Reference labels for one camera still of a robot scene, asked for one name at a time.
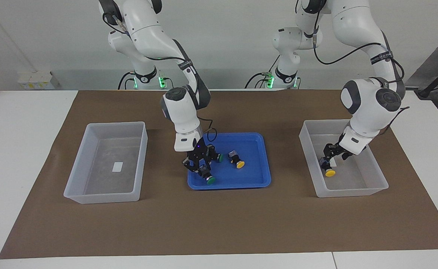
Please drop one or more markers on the brown paper table mat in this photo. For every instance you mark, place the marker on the brown paper table mat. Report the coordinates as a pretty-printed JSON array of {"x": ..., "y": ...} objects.
[{"x": 218, "y": 224}]

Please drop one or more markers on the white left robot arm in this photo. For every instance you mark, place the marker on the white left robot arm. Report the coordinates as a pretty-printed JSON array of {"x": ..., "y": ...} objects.
[{"x": 357, "y": 22}]

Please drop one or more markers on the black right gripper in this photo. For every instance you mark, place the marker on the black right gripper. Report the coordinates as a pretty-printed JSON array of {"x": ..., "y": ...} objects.
[{"x": 202, "y": 151}]

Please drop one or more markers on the white paper label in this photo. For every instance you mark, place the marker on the white paper label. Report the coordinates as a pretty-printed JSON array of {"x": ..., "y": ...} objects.
[
  {"x": 334, "y": 161},
  {"x": 118, "y": 166}
]

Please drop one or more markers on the translucent white plastic box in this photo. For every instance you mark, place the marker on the translucent white plastic box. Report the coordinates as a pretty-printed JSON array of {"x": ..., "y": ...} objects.
[
  {"x": 353, "y": 183},
  {"x": 106, "y": 183}
]

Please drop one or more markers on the blue plastic tray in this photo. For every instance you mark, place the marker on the blue plastic tray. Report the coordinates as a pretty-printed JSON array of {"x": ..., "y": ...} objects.
[{"x": 248, "y": 175}]

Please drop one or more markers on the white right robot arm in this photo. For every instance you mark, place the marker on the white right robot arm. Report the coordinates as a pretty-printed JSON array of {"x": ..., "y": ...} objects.
[{"x": 148, "y": 26}]

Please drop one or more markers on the green mushroom push button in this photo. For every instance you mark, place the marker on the green mushroom push button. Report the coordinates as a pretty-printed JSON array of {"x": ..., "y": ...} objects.
[
  {"x": 219, "y": 158},
  {"x": 208, "y": 178}
]

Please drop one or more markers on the black stand pole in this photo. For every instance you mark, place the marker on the black stand pole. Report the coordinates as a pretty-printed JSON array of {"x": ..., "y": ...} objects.
[{"x": 433, "y": 84}]

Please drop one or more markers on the yellow mushroom push button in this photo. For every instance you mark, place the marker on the yellow mushroom push button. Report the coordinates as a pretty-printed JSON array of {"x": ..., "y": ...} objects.
[
  {"x": 237, "y": 160},
  {"x": 329, "y": 172}
]

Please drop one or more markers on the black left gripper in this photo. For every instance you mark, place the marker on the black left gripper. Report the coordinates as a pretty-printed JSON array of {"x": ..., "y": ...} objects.
[{"x": 339, "y": 147}]

